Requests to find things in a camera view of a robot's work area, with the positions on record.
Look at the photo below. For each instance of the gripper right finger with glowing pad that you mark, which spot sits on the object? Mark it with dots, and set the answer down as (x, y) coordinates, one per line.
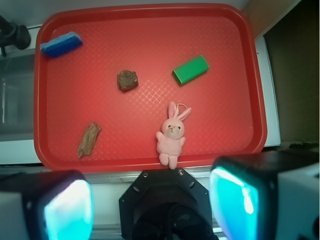
(272, 195)

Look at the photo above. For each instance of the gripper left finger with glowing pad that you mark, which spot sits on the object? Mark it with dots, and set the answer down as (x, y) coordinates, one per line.
(55, 205)

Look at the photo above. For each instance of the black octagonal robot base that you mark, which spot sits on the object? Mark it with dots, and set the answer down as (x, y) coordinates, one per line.
(166, 205)

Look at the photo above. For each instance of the green rectangular block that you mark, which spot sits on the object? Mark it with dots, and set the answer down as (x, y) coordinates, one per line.
(190, 70)

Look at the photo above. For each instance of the brown wood bark piece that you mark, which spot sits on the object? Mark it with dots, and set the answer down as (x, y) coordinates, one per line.
(88, 140)

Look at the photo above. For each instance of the pink plush bunny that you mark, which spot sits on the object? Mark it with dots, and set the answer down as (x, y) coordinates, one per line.
(170, 140)

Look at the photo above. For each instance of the red plastic tray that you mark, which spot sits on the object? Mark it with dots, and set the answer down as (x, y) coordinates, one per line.
(78, 88)

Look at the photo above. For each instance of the clear plastic bin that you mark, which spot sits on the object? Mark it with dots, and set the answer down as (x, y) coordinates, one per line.
(17, 96)

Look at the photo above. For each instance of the brown rock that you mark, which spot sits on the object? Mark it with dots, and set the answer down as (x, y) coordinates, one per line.
(127, 80)

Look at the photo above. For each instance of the blue sponge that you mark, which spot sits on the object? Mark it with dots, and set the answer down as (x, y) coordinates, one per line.
(61, 45)

